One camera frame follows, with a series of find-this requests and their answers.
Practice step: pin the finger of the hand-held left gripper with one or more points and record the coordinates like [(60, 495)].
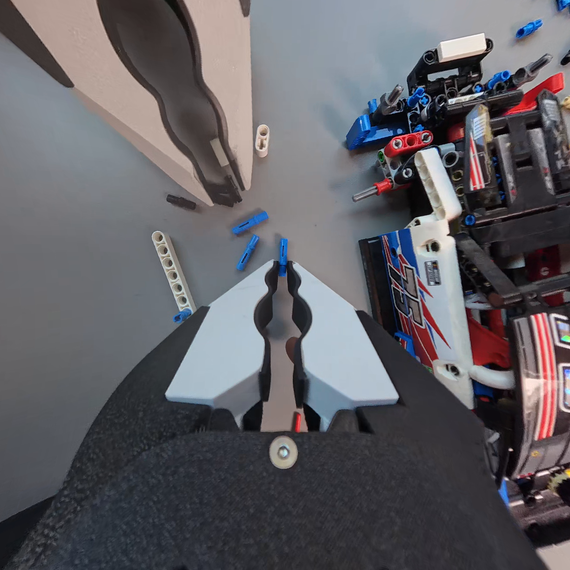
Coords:
[(89, 53), (231, 67)]

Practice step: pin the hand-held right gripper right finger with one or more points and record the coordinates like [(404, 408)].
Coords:
[(347, 356)]

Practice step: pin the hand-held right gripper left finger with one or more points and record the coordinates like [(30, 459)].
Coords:
[(218, 352)]

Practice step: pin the blue toy pin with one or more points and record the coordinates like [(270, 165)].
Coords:
[(247, 253), (249, 222), (283, 256), (182, 315)]

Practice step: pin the red toy pin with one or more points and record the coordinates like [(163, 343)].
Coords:
[(296, 422)]

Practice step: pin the thin white holed toy beam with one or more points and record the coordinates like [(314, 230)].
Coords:
[(174, 278)]

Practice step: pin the white two-hole toy connector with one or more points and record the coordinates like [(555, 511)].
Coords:
[(262, 142)]

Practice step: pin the white curved toy brick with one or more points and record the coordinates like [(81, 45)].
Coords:
[(218, 152)]

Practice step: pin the toy brick race car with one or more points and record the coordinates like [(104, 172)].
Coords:
[(441, 276)]

